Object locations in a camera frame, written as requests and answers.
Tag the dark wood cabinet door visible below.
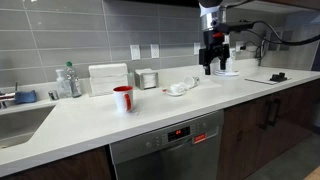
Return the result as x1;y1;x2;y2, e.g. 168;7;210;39
216;94;273;180
256;79;318;168

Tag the white paper sheet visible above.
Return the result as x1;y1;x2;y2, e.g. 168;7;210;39
244;74;292;86

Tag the red and white mug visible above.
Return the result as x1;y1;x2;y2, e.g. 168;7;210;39
112;85;135;114

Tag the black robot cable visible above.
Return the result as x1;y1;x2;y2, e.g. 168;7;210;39
226;0;320;47

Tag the patterned paper cup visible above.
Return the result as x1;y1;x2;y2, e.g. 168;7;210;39
182;75;201;90

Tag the small metal can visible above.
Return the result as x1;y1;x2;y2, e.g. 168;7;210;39
47;89;60;102

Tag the dark wood sink cabinet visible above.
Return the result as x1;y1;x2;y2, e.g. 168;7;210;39
0;145;113;180

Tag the blue sponge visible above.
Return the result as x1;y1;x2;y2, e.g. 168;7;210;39
13;89;38;105

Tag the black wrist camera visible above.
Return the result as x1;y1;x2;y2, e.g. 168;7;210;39
218;20;255;35

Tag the stainless steel dishwasher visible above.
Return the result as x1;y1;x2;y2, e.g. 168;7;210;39
109;109;225;180

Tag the white wall outlet with plug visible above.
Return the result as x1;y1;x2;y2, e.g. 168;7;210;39
235;40;245;53

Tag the black wall power cord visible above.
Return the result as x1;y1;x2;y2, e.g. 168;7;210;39
239;31;268;66

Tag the short paper cup stack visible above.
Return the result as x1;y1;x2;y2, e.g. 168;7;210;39
227;47;237;72

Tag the dark upper cabinet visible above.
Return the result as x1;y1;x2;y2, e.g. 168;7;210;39
109;0;320;14

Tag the green capped plastic bottle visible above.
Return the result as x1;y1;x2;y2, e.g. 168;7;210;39
65;60;83;99

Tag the white espresso cup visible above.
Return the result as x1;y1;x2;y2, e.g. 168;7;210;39
169;83;186;95

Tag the grey sink basin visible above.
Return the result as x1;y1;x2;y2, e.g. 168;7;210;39
0;105;57;150

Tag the black cabinet handle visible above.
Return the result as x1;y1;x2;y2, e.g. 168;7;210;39
259;99;272;131
269;98;282;128

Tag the white paper towel stack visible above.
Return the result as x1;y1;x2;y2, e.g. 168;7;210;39
87;63;130;97

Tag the clear soap dispenser bottle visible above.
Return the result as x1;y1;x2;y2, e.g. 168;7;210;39
55;68;72;99

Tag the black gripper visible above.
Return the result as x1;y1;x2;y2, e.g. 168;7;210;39
198;31;231;76

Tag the metal napkin holder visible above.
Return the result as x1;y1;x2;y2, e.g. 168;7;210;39
134;68;160;91

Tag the metal faucet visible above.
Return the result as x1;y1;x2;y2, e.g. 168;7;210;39
0;82;19;110

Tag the small black device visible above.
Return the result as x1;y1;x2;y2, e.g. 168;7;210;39
269;71;289;84

